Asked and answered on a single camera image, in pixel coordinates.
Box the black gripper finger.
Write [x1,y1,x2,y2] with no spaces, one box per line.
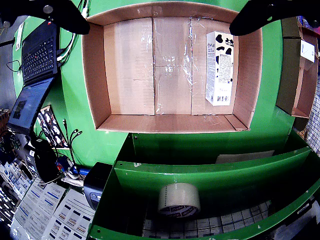
[0,0,91,35]
[228,0,320,37]

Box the cow print white carton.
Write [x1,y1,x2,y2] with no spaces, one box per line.
[205,30,235,107]

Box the open brown cardboard box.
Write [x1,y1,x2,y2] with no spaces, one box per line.
[275,17,320,119]

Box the large shallow cardboard tray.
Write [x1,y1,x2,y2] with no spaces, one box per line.
[81,1,263,133]

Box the iridescent blue carton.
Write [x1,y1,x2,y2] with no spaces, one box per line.
[298,15,312,28]

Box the black laptop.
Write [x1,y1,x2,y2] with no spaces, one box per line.
[6,21,60,136]

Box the small white carton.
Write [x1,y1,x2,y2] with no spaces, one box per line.
[299,39,317,63]

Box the cow print flat sheet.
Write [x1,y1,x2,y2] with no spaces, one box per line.
[37,104,70,149]

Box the black label printer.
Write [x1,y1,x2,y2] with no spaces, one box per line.
[83,161,114,211]

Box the green metal rack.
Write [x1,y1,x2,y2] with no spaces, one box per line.
[88,129,320,240]

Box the white printed label sheet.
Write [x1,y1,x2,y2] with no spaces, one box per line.
[14,179,67,240]
[49,188,97,240]

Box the packing tape roll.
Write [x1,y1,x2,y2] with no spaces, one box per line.
[157,182,202,219]

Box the white cable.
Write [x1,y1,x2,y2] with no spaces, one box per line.
[56,0,90,63]

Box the blue wire mesh cage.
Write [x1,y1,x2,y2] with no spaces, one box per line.
[303,72,320,151]

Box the black multi head cable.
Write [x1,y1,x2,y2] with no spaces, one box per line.
[62,118,84,163]

